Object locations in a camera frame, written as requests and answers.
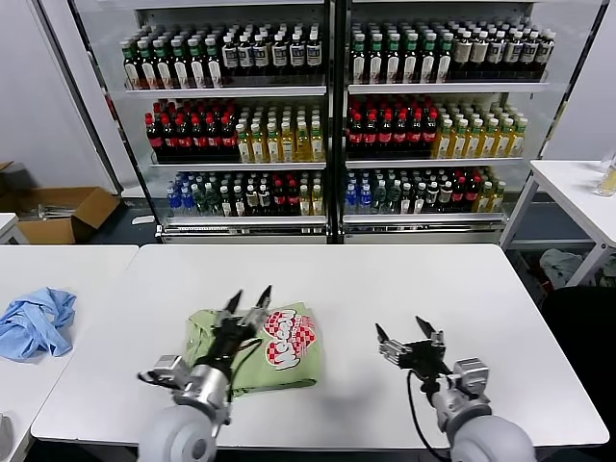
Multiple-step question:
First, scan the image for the open brown cardboard box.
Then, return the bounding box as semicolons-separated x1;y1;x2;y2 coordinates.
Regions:
16;186;122;245

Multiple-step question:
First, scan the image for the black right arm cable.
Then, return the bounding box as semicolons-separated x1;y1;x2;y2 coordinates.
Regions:
406;368;451;456

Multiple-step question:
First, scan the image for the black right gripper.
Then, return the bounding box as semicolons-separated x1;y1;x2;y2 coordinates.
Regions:
374;315;455;384

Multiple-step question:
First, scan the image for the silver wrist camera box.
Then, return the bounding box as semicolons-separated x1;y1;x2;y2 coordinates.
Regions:
451;357;491;400
138;354;188;392

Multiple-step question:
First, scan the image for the white side table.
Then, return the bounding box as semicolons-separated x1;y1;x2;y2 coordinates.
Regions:
500;160;616;319

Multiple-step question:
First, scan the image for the light green t-shirt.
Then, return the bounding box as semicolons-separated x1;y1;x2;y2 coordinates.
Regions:
186;301;322;400

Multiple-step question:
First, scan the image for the crumpled light blue shirt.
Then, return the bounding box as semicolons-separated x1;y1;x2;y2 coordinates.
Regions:
0;287;78;361

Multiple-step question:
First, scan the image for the white drinks shelf cabinet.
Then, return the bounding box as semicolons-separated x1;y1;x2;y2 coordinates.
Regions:
336;0;552;246
122;0;341;245

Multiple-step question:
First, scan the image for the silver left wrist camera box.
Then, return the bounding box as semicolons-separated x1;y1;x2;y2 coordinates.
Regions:
138;354;188;392

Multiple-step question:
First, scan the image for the pile of grey clothes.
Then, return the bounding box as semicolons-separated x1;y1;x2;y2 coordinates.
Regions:
538;248;616;300

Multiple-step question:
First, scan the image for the bundle of metal rails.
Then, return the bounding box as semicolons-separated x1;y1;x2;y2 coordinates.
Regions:
37;203;78;217

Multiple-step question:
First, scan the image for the clear plastic cup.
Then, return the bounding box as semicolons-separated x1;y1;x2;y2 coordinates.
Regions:
595;152;616;198

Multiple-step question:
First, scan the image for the white-cap dark drink bottle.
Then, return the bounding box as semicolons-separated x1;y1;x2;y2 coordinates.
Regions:
271;32;290;76
238;33;255;76
306;30;324;75
253;33;270;76
289;31;307;76
222;34;241;76

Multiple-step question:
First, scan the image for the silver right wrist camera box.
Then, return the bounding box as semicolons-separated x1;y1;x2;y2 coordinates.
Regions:
451;357;491;400

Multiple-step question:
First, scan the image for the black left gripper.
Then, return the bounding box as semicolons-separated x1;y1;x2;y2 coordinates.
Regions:
211;284;272;363

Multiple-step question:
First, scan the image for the small white cabinet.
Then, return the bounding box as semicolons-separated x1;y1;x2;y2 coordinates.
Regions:
0;213;29;245

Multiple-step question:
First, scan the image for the white-cap bottle grey label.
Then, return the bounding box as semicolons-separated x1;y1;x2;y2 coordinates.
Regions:
487;32;507;79
504;33;525;80
538;35;556;78
522;34;541;80

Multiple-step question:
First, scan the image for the open glass cabinet door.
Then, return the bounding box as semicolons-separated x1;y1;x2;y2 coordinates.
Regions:
498;0;616;249
33;0;165;237

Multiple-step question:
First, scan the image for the green-cap tea bottle white label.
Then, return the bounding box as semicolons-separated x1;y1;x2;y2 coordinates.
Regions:
139;39;160;91
122;40;143;91
402;37;421;86
420;37;438;86
436;36;455;85
385;37;403;86
171;38;192;90
368;37;386;85
154;38;175;90
205;36;225;90
188;37;209;90
350;37;369;85

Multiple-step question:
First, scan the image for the white-cap bottle beige label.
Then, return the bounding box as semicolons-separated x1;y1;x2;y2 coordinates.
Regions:
472;31;490;78
454;31;475;78

